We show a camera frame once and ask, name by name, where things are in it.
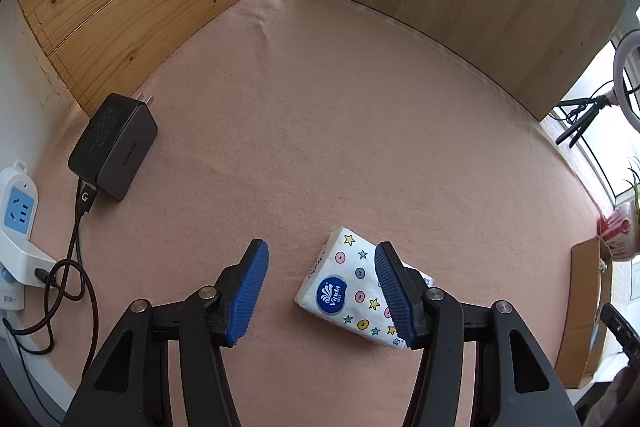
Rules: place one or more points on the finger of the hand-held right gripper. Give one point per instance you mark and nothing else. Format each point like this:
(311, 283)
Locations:
(622, 329)

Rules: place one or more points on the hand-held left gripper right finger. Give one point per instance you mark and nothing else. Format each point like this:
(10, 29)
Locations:
(392, 292)

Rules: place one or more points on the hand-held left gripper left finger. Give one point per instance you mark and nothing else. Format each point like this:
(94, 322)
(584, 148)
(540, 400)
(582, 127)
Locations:
(247, 297)

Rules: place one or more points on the star print tissue pack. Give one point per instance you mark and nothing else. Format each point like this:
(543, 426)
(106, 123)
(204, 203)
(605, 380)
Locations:
(345, 287)

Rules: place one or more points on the cardboard box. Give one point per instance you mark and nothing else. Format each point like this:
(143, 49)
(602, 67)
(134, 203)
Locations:
(582, 287)

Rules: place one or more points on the potted plant red white pot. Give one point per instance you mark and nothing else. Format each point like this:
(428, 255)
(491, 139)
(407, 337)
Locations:
(620, 227)

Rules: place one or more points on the pink felt table cloth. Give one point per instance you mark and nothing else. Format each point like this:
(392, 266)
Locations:
(350, 132)

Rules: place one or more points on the black tripod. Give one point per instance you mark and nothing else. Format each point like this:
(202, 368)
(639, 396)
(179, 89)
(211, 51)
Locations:
(575, 132)

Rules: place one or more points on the black power adapter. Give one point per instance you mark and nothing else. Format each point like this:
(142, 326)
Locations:
(110, 142)

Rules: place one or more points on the white power strip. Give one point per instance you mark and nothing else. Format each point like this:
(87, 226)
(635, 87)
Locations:
(15, 187)

